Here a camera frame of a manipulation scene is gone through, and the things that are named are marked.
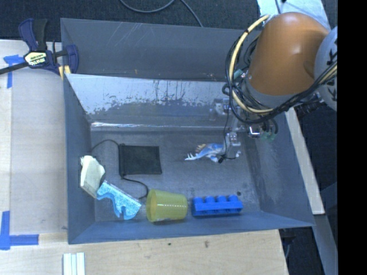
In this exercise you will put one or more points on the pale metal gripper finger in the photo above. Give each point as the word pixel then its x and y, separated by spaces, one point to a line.
pixel 233 146
pixel 223 106

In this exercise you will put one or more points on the blue and white toy dinosaur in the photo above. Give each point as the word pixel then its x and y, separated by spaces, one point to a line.
pixel 209 151

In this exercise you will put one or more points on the grey metal bin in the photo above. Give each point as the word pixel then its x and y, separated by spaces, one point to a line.
pixel 186 176

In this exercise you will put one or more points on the blue toy building brick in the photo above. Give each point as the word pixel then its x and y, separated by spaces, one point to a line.
pixel 216 206

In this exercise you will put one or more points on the yellow plastic cup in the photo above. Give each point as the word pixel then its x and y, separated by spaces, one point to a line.
pixel 167 205

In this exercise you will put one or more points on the blue and white sponge piece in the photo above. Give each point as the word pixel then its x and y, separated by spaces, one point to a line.
pixel 120 200

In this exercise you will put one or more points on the pale wood flat board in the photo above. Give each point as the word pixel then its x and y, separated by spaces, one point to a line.
pixel 37 153

